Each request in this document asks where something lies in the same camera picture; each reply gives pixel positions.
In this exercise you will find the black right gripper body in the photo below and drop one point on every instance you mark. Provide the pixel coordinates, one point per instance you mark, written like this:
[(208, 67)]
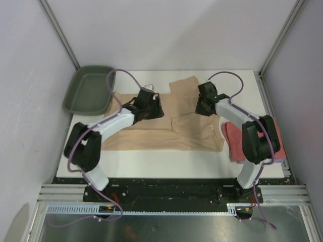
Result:
[(201, 108)]

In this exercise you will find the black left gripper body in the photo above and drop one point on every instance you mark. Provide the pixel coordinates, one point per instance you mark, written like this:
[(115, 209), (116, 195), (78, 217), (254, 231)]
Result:
[(147, 109)]

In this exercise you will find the beige t shirt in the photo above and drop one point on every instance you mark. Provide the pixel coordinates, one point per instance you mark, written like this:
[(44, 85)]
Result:
[(179, 129)]

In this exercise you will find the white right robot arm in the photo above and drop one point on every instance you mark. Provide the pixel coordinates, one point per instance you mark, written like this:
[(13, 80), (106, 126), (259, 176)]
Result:
[(260, 140)]

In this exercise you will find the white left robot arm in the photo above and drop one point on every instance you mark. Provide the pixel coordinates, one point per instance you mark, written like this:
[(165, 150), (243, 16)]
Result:
[(83, 147)]

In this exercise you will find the pink folded t shirt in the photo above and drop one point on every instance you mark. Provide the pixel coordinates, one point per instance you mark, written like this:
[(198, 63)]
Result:
[(233, 136)]

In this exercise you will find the grey plastic tray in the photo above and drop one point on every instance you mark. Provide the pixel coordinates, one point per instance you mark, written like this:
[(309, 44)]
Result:
[(88, 93)]

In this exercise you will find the lilac folded t shirt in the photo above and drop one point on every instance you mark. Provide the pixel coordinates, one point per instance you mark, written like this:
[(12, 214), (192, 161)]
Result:
[(278, 160)]

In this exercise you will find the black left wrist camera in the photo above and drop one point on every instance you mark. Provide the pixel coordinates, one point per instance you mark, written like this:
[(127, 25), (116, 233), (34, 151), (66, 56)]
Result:
[(149, 87)]

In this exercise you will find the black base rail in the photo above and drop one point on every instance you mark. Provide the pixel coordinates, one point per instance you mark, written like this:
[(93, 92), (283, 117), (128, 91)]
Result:
[(180, 193)]

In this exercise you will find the grey slotted cable duct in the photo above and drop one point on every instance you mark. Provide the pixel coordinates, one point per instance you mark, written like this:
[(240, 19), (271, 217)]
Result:
[(102, 210)]

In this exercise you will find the right aluminium frame post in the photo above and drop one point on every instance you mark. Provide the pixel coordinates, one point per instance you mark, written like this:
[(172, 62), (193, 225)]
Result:
[(286, 28)]

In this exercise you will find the aluminium frame post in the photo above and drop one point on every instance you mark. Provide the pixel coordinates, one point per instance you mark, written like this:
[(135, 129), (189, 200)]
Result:
[(48, 12), (286, 28)]

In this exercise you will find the left aluminium frame post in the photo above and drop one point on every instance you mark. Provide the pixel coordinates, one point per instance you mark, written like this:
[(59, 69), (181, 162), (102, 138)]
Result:
[(48, 12)]

